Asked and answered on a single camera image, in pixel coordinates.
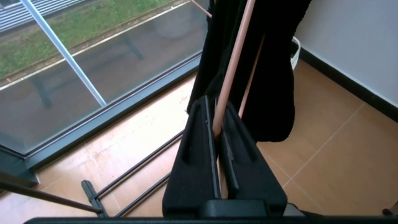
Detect black clothes rack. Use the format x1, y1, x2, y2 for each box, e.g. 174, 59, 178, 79
0, 129, 185, 218

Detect pink clothes hanger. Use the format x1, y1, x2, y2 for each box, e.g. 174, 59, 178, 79
189, 0, 267, 138

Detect black shorts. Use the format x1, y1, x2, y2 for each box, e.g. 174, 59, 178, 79
185, 0, 313, 143

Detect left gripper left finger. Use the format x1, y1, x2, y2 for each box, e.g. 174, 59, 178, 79
162, 95, 222, 218

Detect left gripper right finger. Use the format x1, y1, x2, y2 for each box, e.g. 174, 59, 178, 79
217, 102, 289, 217

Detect white laundry basket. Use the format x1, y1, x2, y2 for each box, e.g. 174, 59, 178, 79
290, 36, 302, 71

